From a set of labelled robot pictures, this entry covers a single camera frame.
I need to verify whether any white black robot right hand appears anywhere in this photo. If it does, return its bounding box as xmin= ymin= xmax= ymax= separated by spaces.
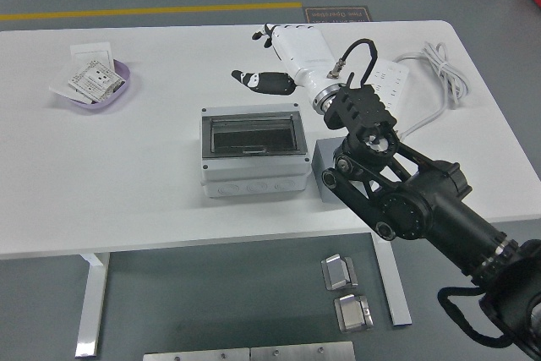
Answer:
xmin=231 ymin=22 xmax=340 ymax=102

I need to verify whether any grey electrical box with lid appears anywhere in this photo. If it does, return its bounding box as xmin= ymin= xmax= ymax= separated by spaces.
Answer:
xmin=199 ymin=101 xmax=313 ymax=198

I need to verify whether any grey cube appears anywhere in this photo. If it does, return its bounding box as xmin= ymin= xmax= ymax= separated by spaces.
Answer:
xmin=311 ymin=137 xmax=352 ymax=204

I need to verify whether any dark floor sign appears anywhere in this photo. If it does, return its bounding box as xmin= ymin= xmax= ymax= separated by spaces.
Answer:
xmin=302 ymin=5 xmax=373 ymax=24

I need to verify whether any white power strip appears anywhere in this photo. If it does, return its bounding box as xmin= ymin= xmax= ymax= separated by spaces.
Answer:
xmin=369 ymin=56 xmax=410 ymax=111

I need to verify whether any yellow floor tape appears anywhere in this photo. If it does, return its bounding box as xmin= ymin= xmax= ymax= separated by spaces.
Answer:
xmin=0 ymin=1 xmax=303 ymax=23

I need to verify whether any purple plastic tray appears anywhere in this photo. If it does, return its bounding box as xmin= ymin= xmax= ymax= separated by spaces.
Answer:
xmin=58 ymin=59 xmax=132 ymax=110

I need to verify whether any white socket panel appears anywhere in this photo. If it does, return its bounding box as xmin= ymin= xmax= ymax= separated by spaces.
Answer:
xmin=67 ymin=59 xmax=122 ymax=104

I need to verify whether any grey metal floor plate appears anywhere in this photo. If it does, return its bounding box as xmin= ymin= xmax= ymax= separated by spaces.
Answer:
xmin=142 ymin=347 xmax=251 ymax=361
xmin=249 ymin=340 xmax=356 ymax=361

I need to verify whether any white power cable with plug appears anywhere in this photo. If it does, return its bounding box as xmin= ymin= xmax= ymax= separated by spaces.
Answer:
xmin=392 ymin=41 xmax=469 ymax=139

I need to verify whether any white square switch plate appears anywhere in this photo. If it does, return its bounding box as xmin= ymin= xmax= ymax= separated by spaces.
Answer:
xmin=68 ymin=41 xmax=114 ymax=71

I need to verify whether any silver metal bracket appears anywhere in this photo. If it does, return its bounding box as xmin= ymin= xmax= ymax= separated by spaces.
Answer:
xmin=320 ymin=253 xmax=359 ymax=293
xmin=332 ymin=293 xmax=375 ymax=334

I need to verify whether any white flat wall plate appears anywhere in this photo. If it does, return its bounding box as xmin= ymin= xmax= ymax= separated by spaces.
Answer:
xmin=47 ymin=65 xmax=92 ymax=105

